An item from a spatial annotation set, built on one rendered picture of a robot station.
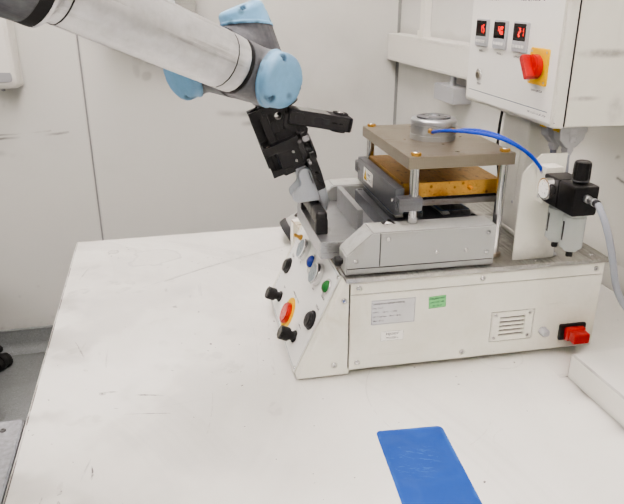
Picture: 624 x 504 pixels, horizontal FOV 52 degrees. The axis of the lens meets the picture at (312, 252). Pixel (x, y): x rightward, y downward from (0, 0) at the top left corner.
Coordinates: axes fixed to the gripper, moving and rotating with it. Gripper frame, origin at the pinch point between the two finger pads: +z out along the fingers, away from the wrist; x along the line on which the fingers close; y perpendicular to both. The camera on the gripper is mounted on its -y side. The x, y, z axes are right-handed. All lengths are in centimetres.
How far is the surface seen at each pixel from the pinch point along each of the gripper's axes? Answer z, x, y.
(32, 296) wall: 42, -142, 108
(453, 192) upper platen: 3.2, 10.3, -19.3
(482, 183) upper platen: 3.8, 10.3, -24.5
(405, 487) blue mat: 24, 44, 8
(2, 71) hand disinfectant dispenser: -38, -132, 73
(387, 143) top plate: -6.5, 2.5, -13.0
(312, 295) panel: 12.3, 7.3, 8.7
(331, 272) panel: 8.0, 10.6, 4.4
